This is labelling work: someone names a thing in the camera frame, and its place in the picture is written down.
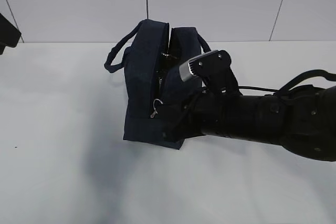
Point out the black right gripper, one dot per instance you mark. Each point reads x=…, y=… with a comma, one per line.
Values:
x=185, y=120

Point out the navy blue lunch bag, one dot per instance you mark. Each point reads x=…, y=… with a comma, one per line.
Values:
x=150, y=56

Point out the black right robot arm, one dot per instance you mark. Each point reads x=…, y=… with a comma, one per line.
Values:
x=301, y=121

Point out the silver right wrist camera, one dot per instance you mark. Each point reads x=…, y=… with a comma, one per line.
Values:
x=213, y=68

